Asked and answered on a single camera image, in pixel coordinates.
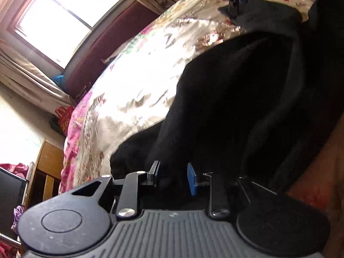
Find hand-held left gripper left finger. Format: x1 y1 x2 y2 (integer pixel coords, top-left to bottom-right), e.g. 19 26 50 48
71 161 162 219

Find maroon headboard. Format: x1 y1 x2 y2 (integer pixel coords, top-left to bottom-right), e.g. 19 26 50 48
64 0 162 101

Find wooden cabinet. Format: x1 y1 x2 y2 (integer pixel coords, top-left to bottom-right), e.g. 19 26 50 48
26 139 65 203

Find black pants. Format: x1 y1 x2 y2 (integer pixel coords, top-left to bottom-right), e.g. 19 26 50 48
110 0 344 203

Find red bag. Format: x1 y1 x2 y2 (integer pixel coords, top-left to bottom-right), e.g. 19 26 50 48
54 104 75 136

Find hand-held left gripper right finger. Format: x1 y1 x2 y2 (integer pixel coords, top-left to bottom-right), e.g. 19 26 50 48
187 162 278 219

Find person's brown clothing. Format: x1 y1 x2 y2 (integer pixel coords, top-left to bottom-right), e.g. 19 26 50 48
286 117 344 258

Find metal rod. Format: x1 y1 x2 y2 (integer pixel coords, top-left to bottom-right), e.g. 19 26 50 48
0 232 22 248

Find black monitor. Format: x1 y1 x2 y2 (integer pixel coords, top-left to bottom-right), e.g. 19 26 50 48
0 167 28 240

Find pink cloth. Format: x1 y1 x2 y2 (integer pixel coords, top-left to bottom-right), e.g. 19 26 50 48
0 162 29 178

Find floral satin bedspread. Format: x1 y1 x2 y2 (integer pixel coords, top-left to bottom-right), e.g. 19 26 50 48
58 0 336 194

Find blue plastic item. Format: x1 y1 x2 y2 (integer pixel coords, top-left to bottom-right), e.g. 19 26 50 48
51 74 66 92

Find window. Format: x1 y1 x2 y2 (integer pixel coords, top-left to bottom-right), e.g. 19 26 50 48
13 0 130 70

